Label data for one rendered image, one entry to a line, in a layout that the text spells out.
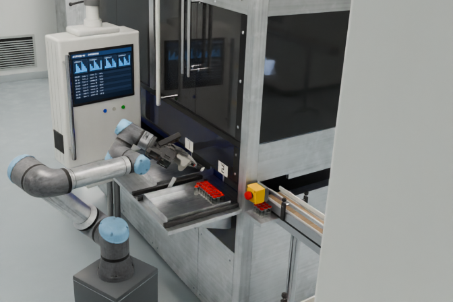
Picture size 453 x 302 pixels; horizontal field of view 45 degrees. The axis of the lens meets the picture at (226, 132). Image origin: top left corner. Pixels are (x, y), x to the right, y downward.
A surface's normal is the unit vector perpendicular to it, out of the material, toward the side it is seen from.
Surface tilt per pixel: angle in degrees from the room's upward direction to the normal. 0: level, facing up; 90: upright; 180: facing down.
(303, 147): 90
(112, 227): 7
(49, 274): 0
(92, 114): 90
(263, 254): 90
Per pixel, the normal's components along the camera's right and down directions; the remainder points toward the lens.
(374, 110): -0.84, 0.17
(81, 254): 0.04, -0.93
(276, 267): 0.54, 0.33
